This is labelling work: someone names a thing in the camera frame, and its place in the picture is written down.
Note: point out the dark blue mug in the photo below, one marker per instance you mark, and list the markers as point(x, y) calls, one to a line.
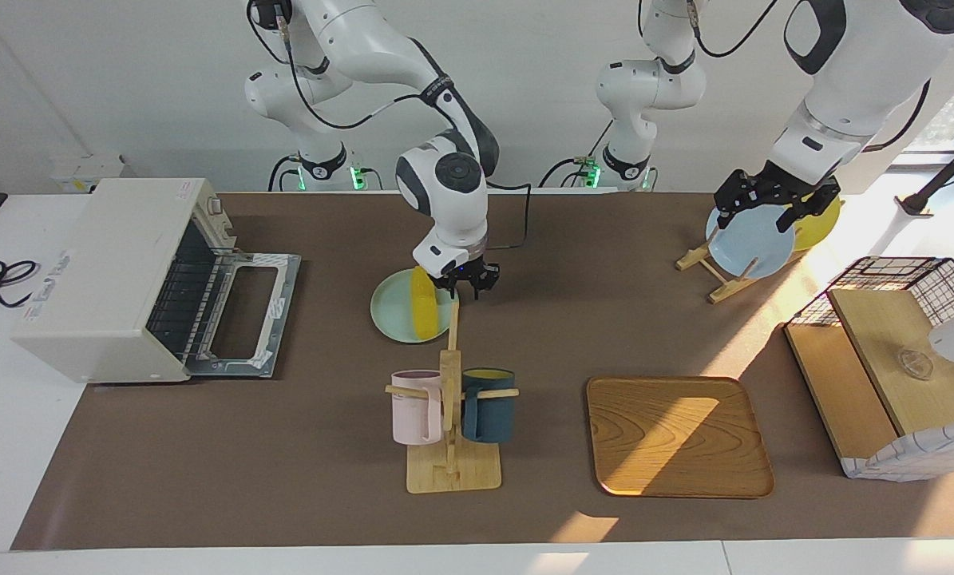
point(492, 415)

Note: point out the wooden plate rack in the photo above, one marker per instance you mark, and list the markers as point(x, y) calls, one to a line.
point(724, 289)

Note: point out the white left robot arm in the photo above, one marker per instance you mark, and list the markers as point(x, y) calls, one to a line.
point(860, 64)

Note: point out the wooden mug rack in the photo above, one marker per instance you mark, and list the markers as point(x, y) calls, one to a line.
point(453, 475)

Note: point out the light blue plate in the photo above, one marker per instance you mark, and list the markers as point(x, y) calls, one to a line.
point(748, 243)

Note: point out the wooden tray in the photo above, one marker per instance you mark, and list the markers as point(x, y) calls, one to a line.
point(676, 439)

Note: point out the mint green plate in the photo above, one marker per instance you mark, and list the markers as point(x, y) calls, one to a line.
point(393, 311)

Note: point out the yellow corn cob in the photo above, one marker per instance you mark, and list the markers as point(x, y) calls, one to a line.
point(425, 307)

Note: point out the white socket box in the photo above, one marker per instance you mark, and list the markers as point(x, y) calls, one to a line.
point(77, 174)

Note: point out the brown table mat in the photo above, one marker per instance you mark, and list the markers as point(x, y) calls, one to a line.
point(285, 447)

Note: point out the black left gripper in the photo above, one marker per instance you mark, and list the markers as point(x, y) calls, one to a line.
point(780, 185)

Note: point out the white checked cloth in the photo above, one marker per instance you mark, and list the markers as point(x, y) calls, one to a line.
point(916, 455)

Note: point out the glass oven door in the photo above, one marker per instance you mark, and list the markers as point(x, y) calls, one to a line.
point(281, 319)

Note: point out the white toaster oven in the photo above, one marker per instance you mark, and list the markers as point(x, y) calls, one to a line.
point(101, 271)

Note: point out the silver oven knob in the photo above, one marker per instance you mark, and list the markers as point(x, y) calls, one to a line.
point(215, 206)
point(227, 233)

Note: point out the yellow plate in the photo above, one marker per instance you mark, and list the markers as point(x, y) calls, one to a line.
point(816, 228)

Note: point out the pink mug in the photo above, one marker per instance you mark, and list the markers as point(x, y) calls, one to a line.
point(413, 411)

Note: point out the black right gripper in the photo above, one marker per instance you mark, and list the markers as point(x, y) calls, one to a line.
point(469, 275)

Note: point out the wooden base board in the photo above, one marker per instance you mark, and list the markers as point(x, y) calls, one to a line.
point(836, 391)

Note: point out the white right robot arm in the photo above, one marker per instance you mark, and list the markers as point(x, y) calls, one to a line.
point(445, 184)

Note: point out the wooden lid board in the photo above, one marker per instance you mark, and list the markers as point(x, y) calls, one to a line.
point(884, 335)

